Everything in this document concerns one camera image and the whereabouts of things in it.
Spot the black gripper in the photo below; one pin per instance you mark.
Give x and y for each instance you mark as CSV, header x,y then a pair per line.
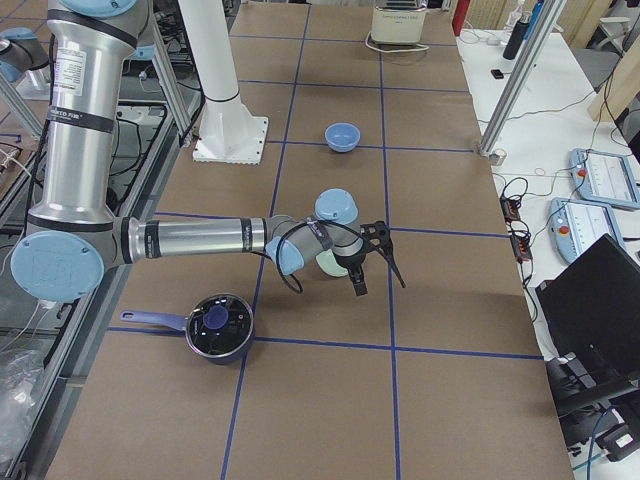
x,y
349,262

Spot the green bowl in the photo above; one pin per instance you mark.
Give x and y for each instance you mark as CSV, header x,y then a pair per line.
x,y
329,265

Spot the blue bowl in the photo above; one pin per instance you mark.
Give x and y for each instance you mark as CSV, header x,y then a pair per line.
x,y
342,137

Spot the dark blue saucepan with lid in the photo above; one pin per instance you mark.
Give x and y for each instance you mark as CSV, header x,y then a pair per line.
x,y
220,328

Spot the black orange usb hub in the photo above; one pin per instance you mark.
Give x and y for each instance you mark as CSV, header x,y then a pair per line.
x,y
519,232

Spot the blue teach pendant near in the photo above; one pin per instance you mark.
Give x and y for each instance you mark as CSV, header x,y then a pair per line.
x,y
576,225

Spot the blue teach pendant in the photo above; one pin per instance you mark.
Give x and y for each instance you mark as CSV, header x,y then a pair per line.
x,y
576,225
604,177

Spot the black laptop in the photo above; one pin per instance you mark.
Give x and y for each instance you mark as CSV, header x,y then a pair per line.
x,y
593,306

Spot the cream toaster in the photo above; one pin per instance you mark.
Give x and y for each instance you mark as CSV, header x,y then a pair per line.
x,y
398,22

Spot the blue teach pendant far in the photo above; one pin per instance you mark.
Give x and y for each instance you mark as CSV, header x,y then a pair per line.
x,y
604,177

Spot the black water bottle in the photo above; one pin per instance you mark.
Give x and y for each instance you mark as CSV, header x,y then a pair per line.
x,y
517,37

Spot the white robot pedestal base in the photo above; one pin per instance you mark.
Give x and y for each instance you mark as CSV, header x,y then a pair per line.
x,y
228,132

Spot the aluminium frame post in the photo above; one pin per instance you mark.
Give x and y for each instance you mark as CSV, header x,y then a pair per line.
x,y
539,28

